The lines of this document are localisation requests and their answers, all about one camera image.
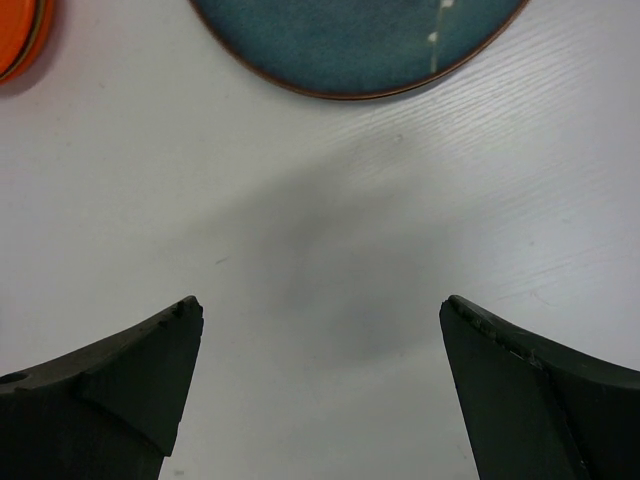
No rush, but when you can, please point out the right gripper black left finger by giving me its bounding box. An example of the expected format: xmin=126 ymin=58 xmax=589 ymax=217
xmin=1 ymin=296 xmax=203 ymax=479

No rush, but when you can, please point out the yellow patterned plate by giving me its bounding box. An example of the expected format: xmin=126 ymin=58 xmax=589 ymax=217
xmin=0 ymin=0 xmax=54 ymax=82

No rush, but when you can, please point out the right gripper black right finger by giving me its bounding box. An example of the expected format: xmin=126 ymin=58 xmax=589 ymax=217
xmin=439 ymin=295 xmax=639 ymax=479

